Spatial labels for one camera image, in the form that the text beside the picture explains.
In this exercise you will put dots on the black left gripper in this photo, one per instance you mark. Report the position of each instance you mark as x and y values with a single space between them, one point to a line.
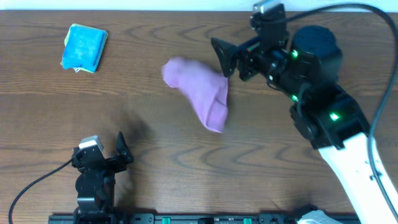
109 162

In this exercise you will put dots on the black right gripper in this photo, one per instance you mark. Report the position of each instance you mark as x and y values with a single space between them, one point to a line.
245 59

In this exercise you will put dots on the purple microfiber cloth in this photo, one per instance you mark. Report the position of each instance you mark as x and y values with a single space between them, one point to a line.
205 89

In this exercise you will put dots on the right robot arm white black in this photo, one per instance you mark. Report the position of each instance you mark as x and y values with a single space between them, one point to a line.
323 113

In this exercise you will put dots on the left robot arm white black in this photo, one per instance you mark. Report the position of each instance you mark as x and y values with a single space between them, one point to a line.
95 185

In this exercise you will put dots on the blue folded cloth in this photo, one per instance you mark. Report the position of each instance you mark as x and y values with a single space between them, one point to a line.
82 47

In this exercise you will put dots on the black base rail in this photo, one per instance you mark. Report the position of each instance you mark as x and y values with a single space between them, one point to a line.
148 218

